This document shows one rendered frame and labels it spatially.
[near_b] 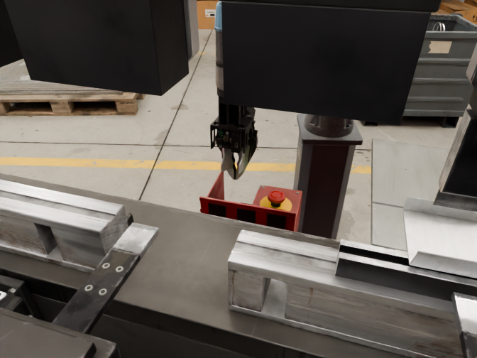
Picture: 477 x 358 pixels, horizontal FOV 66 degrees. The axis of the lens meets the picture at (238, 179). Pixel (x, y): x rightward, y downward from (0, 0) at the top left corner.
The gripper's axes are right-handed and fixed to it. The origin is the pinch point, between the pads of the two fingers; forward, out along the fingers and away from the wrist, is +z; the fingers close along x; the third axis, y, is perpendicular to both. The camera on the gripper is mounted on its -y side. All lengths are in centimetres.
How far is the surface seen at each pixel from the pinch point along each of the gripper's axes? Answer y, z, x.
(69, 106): -172, 62, -187
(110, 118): -176, 69, -153
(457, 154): 39, -27, 29
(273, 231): 21.1, -1.9, 12.3
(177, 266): 32.4, -0.9, -0.3
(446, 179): 38, -25, 29
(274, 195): 2.2, 3.0, 9.4
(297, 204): -0.1, 5.8, 14.4
